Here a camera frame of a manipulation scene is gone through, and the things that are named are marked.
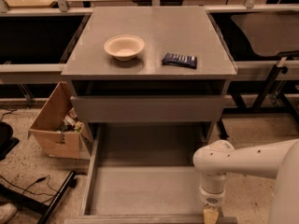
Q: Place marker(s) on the grey drawer cabinet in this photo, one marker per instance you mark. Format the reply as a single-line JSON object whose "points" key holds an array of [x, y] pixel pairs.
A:
{"points": [[91, 72]]}

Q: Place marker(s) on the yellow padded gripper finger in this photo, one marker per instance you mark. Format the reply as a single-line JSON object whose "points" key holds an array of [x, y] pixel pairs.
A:
{"points": [[211, 215]]}

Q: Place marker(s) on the grey top drawer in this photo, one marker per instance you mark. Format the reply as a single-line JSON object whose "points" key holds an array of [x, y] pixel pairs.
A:
{"points": [[148, 109]]}

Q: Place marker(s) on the dark blue snack packet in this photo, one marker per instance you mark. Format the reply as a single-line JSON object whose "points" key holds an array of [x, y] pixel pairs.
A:
{"points": [[179, 60]]}

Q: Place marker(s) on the white shoe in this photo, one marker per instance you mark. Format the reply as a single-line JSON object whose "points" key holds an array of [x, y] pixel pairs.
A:
{"points": [[7, 212]]}

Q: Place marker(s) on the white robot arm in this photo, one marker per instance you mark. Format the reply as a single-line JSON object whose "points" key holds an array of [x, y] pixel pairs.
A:
{"points": [[278, 161]]}

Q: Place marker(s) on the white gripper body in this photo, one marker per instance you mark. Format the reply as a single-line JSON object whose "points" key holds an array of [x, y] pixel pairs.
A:
{"points": [[212, 198]]}

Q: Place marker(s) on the black chair base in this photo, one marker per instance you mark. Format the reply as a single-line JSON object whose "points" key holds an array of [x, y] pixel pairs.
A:
{"points": [[7, 140]]}

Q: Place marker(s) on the black stand leg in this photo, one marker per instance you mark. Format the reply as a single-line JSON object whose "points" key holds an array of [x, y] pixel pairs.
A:
{"points": [[42, 203]]}

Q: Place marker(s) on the brown cardboard box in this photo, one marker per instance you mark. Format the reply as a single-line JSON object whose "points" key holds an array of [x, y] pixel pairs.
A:
{"points": [[48, 128]]}

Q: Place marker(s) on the beige paper bowl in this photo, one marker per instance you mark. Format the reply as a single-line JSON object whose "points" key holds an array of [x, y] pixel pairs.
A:
{"points": [[124, 47]]}

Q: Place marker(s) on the grey drawer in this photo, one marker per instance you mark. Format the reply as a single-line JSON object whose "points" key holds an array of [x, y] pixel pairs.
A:
{"points": [[142, 174], [148, 109]]}

